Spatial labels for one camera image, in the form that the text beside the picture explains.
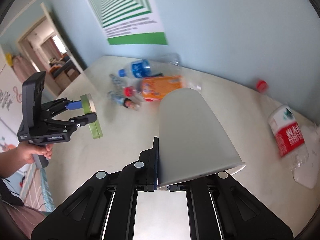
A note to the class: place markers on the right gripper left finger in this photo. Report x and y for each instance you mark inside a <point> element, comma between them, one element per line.
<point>104,207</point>

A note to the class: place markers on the green striped wall poster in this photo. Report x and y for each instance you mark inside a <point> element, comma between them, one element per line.
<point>127,22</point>

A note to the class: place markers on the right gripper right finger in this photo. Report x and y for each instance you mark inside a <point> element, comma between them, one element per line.
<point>219,207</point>

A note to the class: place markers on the white wardrobe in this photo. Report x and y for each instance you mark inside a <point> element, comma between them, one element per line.
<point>12,77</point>

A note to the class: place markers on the small clear crushed bottle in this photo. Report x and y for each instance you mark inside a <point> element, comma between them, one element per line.
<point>118,82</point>

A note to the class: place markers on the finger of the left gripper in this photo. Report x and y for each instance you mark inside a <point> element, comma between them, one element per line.
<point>56,107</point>
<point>73,123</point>

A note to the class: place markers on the person's left hand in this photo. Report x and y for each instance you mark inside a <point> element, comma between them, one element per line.
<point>26,150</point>

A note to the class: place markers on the white paper cup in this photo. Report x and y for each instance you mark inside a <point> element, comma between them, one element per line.
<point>192,142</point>

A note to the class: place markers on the green round tin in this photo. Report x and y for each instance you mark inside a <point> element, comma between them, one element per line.
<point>89,107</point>

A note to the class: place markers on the orange label bottle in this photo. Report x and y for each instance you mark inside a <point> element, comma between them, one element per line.
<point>151,89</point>

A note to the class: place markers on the red white label bottle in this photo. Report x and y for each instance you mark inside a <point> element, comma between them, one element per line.
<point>298,145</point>

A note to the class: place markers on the blue label water bottle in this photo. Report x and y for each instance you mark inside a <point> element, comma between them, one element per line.
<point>163,65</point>

